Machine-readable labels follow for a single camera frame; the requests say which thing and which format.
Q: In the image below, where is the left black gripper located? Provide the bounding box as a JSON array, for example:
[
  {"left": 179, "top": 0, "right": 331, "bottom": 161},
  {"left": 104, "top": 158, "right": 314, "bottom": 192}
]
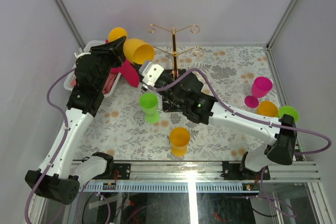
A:
[{"left": 89, "top": 36, "right": 128, "bottom": 91}]

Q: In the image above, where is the orange plastic wine glass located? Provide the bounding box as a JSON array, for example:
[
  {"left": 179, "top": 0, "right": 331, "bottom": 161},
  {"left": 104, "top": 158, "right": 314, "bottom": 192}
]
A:
[{"left": 108, "top": 27, "right": 155, "bottom": 65}]

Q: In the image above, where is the magenta plastic wine glass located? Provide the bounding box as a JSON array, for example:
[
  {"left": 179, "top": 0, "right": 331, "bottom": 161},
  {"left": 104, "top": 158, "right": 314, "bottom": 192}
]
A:
[{"left": 244, "top": 77, "right": 273, "bottom": 108}]

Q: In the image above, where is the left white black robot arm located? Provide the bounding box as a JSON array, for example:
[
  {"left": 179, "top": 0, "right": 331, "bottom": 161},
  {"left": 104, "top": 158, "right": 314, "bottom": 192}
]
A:
[{"left": 25, "top": 36, "right": 127, "bottom": 205}]

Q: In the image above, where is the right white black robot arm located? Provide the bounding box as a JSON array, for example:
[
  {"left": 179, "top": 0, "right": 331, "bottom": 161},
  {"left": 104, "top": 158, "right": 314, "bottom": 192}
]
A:
[{"left": 138, "top": 62, "right": 297, "bottom": 180}]

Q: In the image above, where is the gold wine glass rack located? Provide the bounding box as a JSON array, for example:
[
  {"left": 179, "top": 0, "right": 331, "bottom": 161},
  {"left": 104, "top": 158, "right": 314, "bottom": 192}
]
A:
[{"left": 147, "top": 28, "right": 216, "bottom": 123}]

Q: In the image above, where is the green wine glass centre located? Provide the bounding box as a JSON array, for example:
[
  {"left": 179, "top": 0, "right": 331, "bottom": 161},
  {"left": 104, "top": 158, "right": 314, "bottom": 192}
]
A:
[{"left": 139, "top": 93, "right": 160, "bottom": 124}]

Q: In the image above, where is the green wine glass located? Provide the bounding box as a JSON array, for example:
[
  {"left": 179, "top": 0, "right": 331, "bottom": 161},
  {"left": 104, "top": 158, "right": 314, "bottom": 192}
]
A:
[
  {"left": 139, "top": 93, "right": 160, "bottom": 124},
  {"left": 278, "top": 106, "right": 299, "bottom": 122}
]

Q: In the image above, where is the orange wine glass front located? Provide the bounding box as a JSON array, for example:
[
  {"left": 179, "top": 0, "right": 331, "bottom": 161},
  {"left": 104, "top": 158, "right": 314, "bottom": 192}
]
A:
[{"left": 170, "top": 127, "right": 191, "bottom": 157}]

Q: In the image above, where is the orange wine glass right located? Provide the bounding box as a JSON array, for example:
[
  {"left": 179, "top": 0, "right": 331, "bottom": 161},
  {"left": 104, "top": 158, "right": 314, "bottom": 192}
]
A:
[{"left": 256, "top": 101, "right": 278, "bottom": 117}]

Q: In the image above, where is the green wine glass right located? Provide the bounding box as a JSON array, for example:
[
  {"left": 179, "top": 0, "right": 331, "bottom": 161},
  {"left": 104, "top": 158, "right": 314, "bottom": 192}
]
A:
[{"left": 278, "top": 106, "right": 299, "bottom": 122}]

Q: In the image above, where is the magenta cloth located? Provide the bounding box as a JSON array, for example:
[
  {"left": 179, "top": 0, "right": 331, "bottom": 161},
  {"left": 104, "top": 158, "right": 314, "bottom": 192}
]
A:
[{"left": 106, "top": 40, "right": 140, "bottom": 88}]

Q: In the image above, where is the pink cloth in basket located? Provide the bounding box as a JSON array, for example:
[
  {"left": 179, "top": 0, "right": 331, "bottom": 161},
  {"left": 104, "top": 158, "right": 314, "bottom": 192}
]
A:
[{"left": 64, "top": 73, "right": 121, "bottom": 97}]

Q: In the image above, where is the floral table mat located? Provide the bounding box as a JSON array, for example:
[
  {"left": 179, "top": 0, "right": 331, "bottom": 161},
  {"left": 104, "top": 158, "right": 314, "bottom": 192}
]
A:
[{"left": 72, "top": 46, "right": 299, "bottom": 162}]

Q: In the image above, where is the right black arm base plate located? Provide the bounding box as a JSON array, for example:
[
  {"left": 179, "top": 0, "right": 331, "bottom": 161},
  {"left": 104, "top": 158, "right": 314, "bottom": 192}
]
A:
[{"left": 221, "top": 161, "right": 262, "bottom": 180}]

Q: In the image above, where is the aluminium mounting rail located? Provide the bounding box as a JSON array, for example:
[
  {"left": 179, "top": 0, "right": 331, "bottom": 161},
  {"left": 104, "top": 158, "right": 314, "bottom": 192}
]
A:
[{"left": 39, "top": 160, "right": 321, "bottom": 183}]

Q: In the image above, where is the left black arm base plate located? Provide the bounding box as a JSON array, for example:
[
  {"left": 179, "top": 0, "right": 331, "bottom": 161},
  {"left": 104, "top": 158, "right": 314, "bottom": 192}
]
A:
[{"left": 96, "top": 163, "right": 131, "bottom": 181}]

